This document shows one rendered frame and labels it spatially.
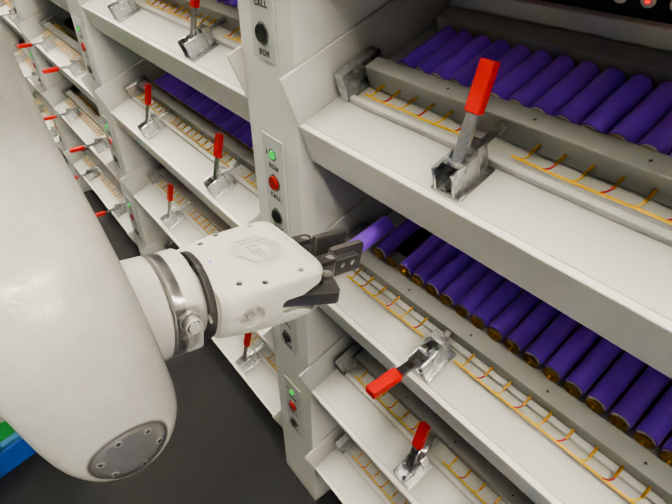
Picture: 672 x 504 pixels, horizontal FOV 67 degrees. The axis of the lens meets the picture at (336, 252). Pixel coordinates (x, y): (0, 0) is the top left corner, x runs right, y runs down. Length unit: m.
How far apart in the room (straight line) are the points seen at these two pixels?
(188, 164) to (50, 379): 0.64
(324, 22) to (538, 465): 0.42
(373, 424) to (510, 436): 0.26
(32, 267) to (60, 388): 0.06
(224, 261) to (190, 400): 0.77
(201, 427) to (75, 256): 0.88
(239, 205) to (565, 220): 0.50
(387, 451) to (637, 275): 0.44
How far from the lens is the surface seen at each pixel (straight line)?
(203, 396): 1.17
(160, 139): 0.99
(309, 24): 0.48
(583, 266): 0.34
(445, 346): 0.50
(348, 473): 0.90
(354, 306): 0.57
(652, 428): 0.48
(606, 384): 0.49
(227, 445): 1.09
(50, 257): 0.27
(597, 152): 0.37
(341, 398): 0.73
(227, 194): 0.78
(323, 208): 0.56
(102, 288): 0.27
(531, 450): 0.48
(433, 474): 0.67
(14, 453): 1.19
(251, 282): 0.40
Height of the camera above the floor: 0.91
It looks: 37 degrees down
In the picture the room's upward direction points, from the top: straight up
